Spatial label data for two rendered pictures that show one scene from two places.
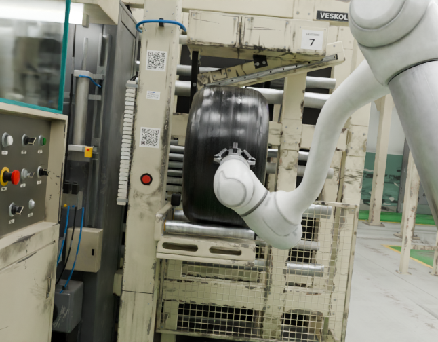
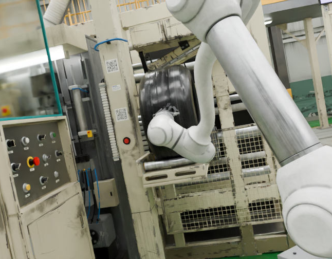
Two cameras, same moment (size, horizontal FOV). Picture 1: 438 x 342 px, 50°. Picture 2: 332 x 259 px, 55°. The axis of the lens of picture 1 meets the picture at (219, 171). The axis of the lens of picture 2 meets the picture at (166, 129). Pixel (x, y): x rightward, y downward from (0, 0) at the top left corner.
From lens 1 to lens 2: 0.27 m
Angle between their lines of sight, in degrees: 9
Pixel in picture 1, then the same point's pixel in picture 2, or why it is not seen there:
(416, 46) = (209, 13)
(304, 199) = (204, 127)
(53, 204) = (72, 170)
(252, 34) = (171, 29)
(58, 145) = (65, 134)
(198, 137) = (146, 106)
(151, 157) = (126, 126)
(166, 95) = (124, 85)
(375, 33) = (182, 13)
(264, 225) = (186, 151)
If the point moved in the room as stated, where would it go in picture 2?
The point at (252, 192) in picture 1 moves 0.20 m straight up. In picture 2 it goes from (171, 132) to (162, 81)
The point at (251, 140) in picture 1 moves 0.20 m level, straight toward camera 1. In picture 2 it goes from (179, 98) to (171, 98)
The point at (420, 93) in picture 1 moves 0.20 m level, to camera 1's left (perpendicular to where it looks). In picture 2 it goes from (221, 41) to (142, 59)
